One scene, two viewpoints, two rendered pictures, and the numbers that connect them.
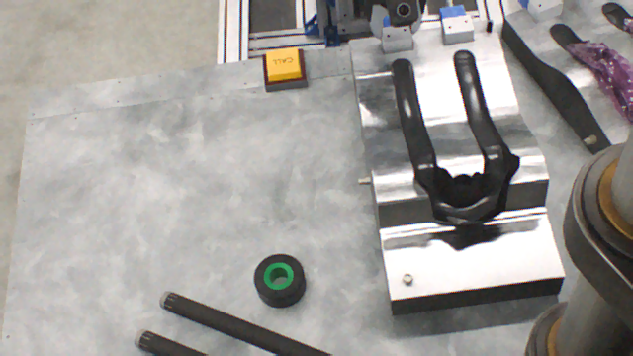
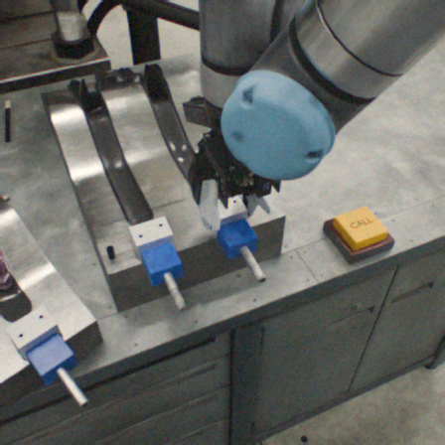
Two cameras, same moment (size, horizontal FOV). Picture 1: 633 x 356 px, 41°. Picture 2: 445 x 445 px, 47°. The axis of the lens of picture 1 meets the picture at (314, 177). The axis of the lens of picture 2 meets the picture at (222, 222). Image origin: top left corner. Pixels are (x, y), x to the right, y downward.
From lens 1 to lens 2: 1.60 m
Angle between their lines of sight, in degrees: 74
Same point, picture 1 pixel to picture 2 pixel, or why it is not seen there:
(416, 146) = (170, 120)
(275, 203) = not seen: hidden behind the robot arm
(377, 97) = not seen: hidden behind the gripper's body
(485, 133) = (106, 143)
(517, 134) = (73, 133)
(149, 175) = (413, 131)
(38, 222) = not seen: outside the picture
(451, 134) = (139, 136)
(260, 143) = (335, 170)
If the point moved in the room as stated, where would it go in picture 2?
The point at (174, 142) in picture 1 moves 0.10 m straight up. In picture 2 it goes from (415, 157) to (431, 111)
